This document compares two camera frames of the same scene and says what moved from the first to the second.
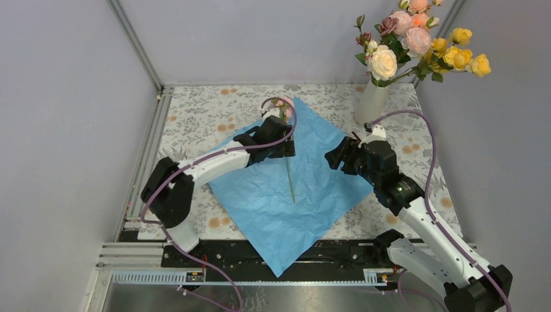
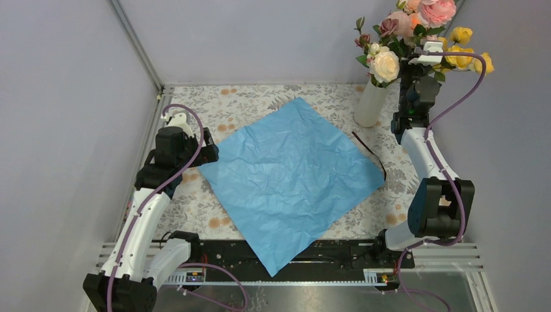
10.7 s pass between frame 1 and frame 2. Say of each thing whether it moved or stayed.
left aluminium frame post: stayed
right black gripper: moved
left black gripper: moved
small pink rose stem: moved
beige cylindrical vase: stayed
